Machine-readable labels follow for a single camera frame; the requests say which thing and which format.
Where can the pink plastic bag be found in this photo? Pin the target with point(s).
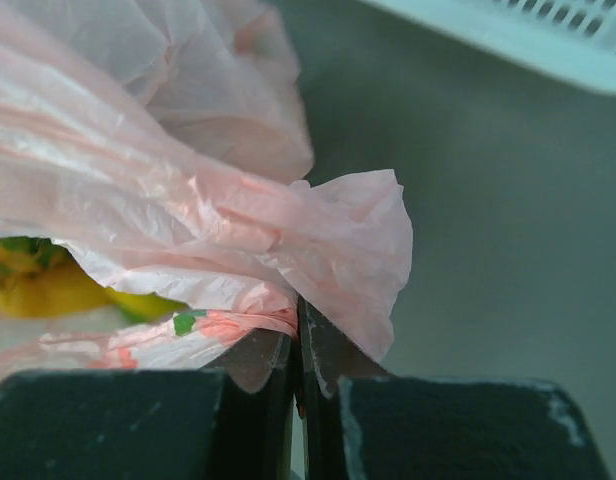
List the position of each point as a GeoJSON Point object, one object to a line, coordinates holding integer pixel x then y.
{"type": "Point", "coordinates": [162, 145]}

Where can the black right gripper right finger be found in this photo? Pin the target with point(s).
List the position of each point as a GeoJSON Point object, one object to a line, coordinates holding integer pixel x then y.
{"type": "Point", "coordinates": [362, 422]}

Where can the white perforated plastic basket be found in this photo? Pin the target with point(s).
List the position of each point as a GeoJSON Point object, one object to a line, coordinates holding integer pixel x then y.
{"type": "Point", "coordinates": [571, 41]}

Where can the green yellow mango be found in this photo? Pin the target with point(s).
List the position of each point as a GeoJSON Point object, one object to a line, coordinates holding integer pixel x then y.
{"type": "Point", "coordinates": [68, 290]}

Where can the orange toy pineapple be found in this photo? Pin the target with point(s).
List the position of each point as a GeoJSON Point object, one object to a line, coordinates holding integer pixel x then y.
{"type": "Point", "coordinates": [23, 257]}

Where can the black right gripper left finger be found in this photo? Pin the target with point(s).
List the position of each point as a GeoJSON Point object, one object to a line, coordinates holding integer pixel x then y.
{"type": "Point", "coordinates": [228, 420]}

